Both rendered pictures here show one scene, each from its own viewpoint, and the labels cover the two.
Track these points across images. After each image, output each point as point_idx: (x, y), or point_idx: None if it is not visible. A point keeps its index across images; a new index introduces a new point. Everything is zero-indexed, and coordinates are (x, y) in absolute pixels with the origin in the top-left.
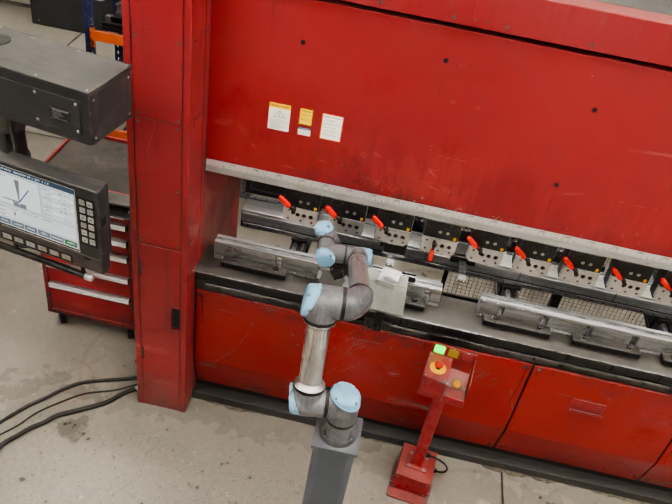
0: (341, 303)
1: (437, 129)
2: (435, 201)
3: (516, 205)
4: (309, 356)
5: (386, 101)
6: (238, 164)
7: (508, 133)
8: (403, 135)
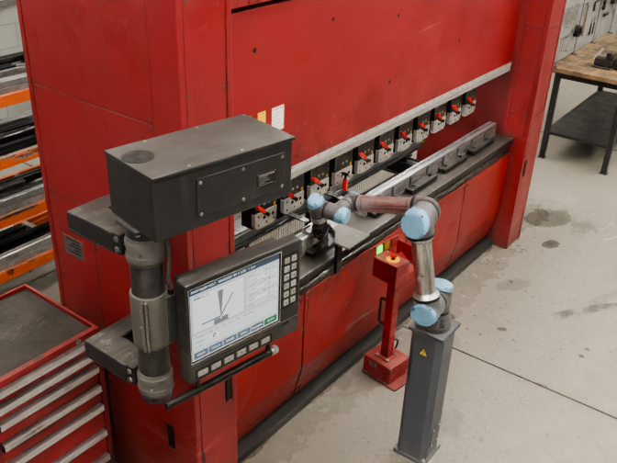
0: (435, 208)
1: (333, 78)
2: (338, 139)
3: (375, 111)
4: (430, 267)
5: (306, 73)
6: None
7: (365, 57)
8: (317, 95)
